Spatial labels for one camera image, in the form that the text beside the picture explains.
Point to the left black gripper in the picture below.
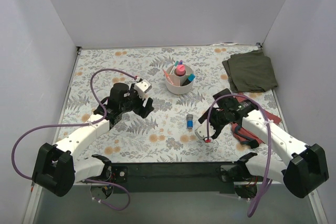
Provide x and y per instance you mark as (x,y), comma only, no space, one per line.
(140,102)

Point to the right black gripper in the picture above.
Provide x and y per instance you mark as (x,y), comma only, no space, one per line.
(214,120)

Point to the blue and grey cap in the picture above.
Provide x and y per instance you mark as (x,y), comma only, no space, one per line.
(189,120)

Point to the blue-capped black highlighter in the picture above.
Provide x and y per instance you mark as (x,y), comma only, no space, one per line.
(189,80)

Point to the orange pen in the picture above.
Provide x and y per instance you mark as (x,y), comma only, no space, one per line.
(168,77)

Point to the white round compartment organizer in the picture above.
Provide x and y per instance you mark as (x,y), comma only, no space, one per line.
(177,88)

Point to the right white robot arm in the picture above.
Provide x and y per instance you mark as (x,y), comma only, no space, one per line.
(300,167)

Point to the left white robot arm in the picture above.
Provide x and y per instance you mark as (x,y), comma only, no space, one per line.
(57,169)

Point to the red cloth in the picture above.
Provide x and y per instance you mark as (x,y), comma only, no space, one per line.
(246,137)

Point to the floral patterned mat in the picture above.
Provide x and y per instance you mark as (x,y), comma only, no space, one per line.
(163,136)

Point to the dark green cloth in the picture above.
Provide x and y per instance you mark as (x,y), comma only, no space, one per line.
(250,72)

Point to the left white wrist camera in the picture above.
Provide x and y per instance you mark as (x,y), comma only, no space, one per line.
(142,87)

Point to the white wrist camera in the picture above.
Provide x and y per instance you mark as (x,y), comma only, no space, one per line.
(142,87)
(201,133)

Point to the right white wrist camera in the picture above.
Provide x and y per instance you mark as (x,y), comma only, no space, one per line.
(201,133)

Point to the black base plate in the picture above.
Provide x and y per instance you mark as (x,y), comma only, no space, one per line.
(221,177)

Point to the aluminium frame rail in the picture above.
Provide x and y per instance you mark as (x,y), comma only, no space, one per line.
(174,201)

